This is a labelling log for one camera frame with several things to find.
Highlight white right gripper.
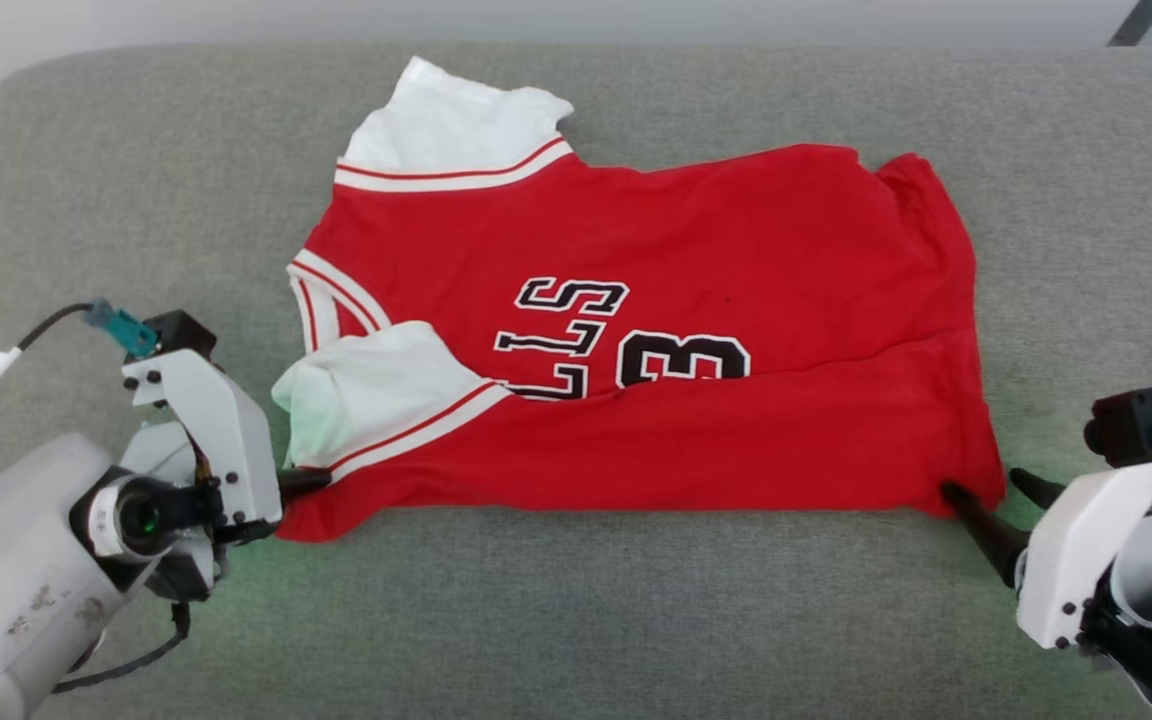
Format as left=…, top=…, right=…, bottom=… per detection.
left=940, top=454, right=1152, bottom=651

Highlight short black cable loop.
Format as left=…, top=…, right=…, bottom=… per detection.
left=51, top=600, right=193, bottom=696

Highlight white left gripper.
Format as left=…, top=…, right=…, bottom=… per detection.
left=71, top=348, right=333, bottom=602

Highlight grey fabric sofa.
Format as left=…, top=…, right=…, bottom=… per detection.
left=0, top=40, right=1152, bottom=720

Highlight red and white basketball jersey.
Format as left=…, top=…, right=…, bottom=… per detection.
left=271, top=56, right=1007, bottom=544

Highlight black pole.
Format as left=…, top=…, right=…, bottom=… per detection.
left=1108, top=0, right=1152, bottom=47

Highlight teal left camera connector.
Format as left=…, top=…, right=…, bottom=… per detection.
left=85, top=299, right=160, bottom=360

